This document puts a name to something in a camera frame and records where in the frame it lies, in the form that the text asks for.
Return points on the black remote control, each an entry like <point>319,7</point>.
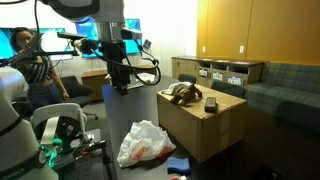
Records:
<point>210,104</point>

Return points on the white cloth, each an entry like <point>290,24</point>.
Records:
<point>178,87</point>

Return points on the person in striped top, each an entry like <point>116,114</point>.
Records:
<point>44,85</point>

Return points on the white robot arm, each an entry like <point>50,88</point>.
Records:
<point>21,155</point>

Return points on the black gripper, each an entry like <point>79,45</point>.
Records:
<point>117,63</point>

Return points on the low wooden bench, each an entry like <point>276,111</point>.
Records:
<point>96,79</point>

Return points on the black office chair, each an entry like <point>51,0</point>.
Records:
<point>78,93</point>

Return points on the plaid green sofa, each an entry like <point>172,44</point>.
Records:
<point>288,91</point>

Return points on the large cardboard box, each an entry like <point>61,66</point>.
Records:
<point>204,134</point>

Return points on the wooden storage cabinet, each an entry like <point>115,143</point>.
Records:
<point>208,70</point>

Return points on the dark chair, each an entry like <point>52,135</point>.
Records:
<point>187,78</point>
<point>230,89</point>

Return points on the wall television screen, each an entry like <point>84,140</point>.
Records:
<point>112,40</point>

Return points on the white plastic bag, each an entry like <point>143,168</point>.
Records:
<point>143,142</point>

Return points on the brown plush toy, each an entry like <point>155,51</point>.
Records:
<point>184,95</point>

